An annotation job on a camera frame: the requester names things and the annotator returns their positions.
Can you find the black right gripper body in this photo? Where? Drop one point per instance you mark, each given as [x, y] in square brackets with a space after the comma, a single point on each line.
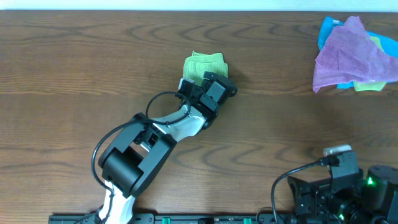
[324, 203]

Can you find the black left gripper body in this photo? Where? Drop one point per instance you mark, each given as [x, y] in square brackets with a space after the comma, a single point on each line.
[207, 82]

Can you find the green microfiber cloth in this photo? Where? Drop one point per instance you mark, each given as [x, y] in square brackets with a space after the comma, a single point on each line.
[197, 64]

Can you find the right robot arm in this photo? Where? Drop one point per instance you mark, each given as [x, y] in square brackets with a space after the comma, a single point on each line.
[353, 199]

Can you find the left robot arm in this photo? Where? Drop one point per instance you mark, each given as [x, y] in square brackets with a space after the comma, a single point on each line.
[128, 158]

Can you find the purple microfiber cloth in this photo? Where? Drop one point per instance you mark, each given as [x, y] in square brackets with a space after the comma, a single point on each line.
[351, 59]

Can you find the blue microfiber cloth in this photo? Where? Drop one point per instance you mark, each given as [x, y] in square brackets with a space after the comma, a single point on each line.
[326, 31]

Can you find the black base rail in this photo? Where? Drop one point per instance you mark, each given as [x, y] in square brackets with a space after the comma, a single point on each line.
[149, 218]

